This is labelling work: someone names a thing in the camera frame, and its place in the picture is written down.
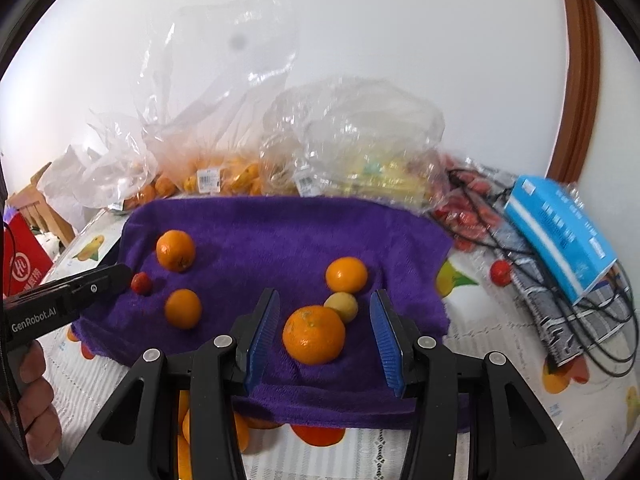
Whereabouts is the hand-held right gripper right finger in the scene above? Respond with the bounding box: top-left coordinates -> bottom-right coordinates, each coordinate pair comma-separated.
369,288 -> 586,480

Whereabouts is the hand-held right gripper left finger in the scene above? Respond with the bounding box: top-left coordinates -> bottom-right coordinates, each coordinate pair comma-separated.
60,287 -> 282,480

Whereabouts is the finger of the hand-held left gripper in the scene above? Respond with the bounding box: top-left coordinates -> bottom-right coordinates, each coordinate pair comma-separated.
60,277 -> 134,313
55,265 -> 135,292

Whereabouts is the large orange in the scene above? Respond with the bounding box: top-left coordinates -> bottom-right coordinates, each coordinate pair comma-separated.
282,305 -> 347,365

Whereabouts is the small yellowish fruit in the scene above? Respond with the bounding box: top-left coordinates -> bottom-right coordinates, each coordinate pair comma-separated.
323,292 -> 359,324

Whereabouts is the purple towel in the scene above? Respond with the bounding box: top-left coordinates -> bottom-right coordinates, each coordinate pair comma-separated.
70,195 -> 471,431

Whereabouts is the person's left hand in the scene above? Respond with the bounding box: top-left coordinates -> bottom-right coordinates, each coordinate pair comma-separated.
0,342 -> 63,465

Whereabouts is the red paper bag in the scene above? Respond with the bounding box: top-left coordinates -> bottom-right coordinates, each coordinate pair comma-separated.
2,212 -> 55,296

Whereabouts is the fruit print tablecloth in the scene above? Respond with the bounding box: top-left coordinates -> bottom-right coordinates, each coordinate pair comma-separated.
30,205 -> 640,480

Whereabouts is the wooden chair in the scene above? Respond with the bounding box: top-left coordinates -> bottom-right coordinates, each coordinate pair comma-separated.
7,161 -> 76,248

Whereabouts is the white plastic bag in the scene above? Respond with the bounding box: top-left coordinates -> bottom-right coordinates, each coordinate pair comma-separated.
37,144 -> 106,233

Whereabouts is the clear bag of tangerines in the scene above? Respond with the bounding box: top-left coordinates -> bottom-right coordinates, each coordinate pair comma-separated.
85,107 -> 176,211

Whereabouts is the clear bag of red fruit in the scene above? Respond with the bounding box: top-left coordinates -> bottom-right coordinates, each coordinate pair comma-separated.
430,152 -> 511,251

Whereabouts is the grey checkered pouch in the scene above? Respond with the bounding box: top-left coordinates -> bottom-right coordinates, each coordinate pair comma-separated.
480,170 -> 626,366

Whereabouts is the clear bag of brown fruit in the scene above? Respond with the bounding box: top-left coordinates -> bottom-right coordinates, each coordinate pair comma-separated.
260,125 -> 311,196

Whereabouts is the clear bag of kumquats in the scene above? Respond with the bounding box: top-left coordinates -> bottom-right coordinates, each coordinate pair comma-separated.
145,2 -> 301,196

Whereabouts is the blue tissue box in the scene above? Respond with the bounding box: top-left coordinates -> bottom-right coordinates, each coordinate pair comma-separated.
502,175 -> 618,306

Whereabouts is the clear bag of yellow fruit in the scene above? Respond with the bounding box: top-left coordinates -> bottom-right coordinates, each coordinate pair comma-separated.
265,76 -> 446,206

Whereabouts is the black cable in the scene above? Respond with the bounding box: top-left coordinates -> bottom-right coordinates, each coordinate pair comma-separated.
445,167 -> 640,378

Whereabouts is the brown wooden door frame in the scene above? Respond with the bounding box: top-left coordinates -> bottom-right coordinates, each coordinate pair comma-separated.
545,0 -> 601,186

